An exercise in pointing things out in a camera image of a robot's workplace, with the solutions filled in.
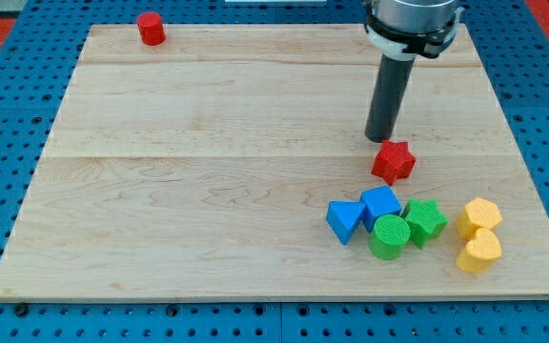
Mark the yellow heart block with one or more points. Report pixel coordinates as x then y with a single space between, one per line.
480 253

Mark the wooden board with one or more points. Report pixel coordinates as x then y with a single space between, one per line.
200 170

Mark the blue triangle block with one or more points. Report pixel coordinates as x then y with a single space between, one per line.
343 217

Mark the yellow hexagon block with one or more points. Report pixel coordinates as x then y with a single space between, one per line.
476 214

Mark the red cylinder block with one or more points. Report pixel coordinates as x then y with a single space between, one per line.
151 28

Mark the blue cube block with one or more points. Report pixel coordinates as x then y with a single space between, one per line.
378 201

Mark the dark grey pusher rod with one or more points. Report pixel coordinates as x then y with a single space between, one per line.
391 83

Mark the red star block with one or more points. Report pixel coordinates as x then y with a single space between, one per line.
393 161

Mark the green star block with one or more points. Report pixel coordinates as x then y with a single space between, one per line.
425 220

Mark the green cylinder block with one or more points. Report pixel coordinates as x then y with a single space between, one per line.
390 235

